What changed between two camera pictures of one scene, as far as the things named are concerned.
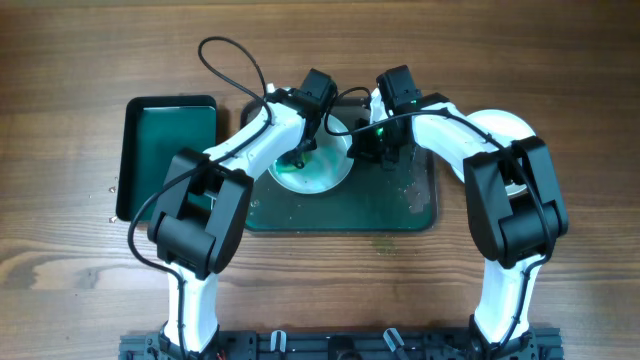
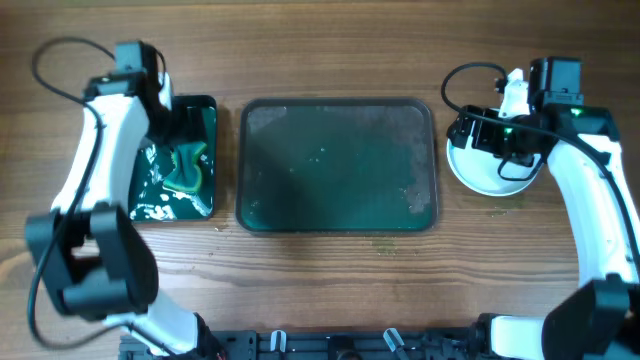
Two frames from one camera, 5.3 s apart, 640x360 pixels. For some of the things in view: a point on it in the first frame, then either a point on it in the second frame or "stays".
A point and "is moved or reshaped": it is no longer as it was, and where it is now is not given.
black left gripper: x=302 y=150 → x=176 y=126
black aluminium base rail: x=350 y=345 stays
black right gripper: x=373 y=145 → x=463 y=128
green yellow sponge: x=293 y=169 is moved or reshaped
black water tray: x=153 y=130 stays
